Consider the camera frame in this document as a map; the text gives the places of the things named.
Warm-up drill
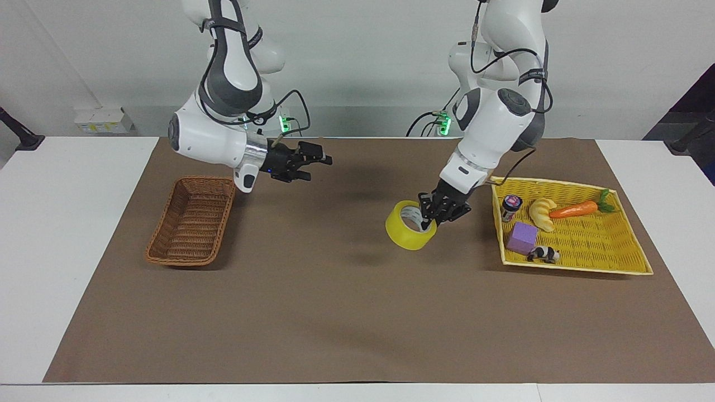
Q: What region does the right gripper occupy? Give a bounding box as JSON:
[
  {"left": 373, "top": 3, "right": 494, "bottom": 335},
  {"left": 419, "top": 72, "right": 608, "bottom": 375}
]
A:
[{"left": 262, "top": 139, "right": 333, "bottom": 184}]

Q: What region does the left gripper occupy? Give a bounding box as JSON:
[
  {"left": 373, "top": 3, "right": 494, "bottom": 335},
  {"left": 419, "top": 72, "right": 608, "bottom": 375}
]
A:
[{"left": 419, "top": 178, "right": 473, "bottom": 232}]

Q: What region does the yellow tape roll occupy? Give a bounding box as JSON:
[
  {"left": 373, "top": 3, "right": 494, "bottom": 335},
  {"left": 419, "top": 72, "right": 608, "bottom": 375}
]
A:
[{"left": 385, "top": 200, "right": 438, "bottom": 251}]

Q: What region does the brown wicker basket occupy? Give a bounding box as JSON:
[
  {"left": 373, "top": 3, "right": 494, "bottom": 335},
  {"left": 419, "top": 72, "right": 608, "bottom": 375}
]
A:
[{"left": 145, "top": 176, "right": 237, "bottom": 267}]

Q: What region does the yellow woven basket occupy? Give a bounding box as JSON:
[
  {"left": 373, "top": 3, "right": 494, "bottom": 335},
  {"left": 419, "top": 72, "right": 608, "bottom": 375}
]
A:
[{"left": 490, "top": 176, "right": 655, "bottom": 276}]

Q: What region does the small jar with dark lid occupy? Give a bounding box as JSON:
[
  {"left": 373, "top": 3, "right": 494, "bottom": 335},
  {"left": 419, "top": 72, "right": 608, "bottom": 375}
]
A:
[{"left": 501, "top": 194, "right": 523, "bottom": 223}]

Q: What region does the purple block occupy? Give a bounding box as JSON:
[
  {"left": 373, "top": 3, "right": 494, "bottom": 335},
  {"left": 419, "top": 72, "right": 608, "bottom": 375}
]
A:
[{"left": 506, "top": 221, "right": 540, "bottom": 257}]

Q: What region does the yellow toy croissant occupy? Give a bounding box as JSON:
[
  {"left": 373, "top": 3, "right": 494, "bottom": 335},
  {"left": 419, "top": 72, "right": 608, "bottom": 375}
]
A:
[{"left": 528, "top": 197, "right": 559, "bottom": 233}]

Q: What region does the black and white panda toy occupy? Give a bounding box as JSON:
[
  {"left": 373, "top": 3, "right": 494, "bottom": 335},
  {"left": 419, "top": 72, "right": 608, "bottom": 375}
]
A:
[{"left": 526, "top": 245, "right": 561, "bottom": 265}]

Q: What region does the orange toy carrot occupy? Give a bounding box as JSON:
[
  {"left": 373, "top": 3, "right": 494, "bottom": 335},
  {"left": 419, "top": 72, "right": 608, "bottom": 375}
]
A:
[{"left": 549, "top": 188, "right": 617, "bottom": 220}]

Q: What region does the black stand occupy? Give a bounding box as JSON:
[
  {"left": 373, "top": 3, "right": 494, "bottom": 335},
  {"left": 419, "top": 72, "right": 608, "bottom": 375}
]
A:
[
  {"left": 0, "top": 106, "right": 46, "bottom": 152},
  {"left": 664, "top": 108, "right": 715, "bottom": 155}
]

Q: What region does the black cable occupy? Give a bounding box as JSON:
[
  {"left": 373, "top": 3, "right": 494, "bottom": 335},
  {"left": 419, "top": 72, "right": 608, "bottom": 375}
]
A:
[
  {"left": 246, "top": 89, "right": 312, "bottom": 140},
  {"left": 470, "top": 0, "right": 554, "bottom": 114},
  {"left": 406, "top": 88, "right": 460, "bottom": 138},
  {"left": 487, "top": 145, "right": 538, "bottom": 188}
]

